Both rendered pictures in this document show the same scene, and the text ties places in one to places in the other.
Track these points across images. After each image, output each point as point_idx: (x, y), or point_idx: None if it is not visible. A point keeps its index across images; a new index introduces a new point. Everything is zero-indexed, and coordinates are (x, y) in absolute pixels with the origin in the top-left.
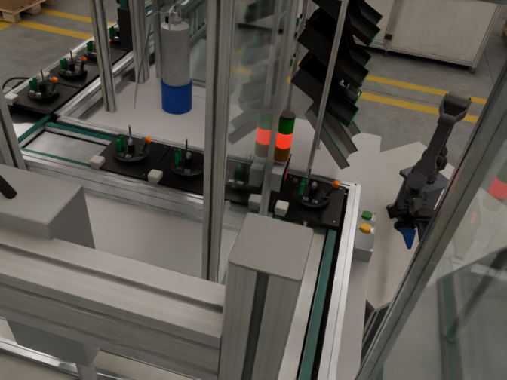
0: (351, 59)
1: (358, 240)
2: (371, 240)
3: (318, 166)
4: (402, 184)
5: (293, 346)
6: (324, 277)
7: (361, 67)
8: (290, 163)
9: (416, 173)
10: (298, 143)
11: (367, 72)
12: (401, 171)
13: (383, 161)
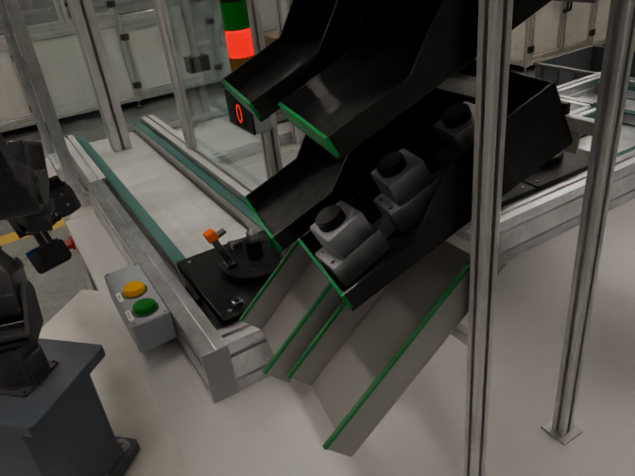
0: (313, 63)
1: (134, 273)
2: (113, 284)
3: (381, 427)
4: (94, 387)
5: (145, 198)
6: (152, 228)
7: (277, 88)
8: (435, 379)
9: (25, 141)
10: (517, 451)
11: (256, 107)
12: (96, 345)
13: None
